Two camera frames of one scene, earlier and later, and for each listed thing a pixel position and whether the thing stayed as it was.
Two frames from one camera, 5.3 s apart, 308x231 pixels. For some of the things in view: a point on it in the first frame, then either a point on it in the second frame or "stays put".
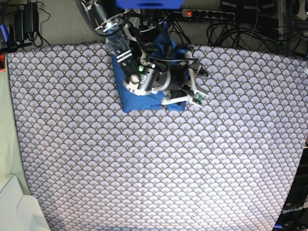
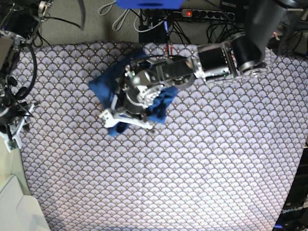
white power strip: x=198 y=13 stays put
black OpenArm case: x=293 y=215 stays put
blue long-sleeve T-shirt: x=131 y=102 to x=105 y=84
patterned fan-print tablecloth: x=228 y=165 stays put
